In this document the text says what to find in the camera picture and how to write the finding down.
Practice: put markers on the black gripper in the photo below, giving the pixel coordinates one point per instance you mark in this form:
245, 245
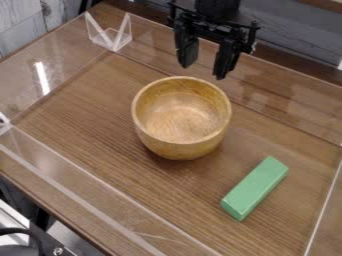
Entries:
213, 20

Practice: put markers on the green rectangular block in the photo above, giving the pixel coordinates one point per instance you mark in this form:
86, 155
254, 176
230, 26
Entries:
253, 189

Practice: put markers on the brown wooden bowl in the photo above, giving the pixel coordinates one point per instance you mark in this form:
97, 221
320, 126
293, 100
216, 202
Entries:
181, 115

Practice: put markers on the clear acrylic corner bracket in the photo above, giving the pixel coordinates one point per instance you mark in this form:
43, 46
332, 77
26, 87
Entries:
110, 38

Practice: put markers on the clear acrylic tray wall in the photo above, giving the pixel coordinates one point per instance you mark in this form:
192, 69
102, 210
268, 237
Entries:
70, 150

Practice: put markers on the black metal bracket with bolt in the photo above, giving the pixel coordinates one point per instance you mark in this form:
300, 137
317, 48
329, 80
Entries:
53, 247

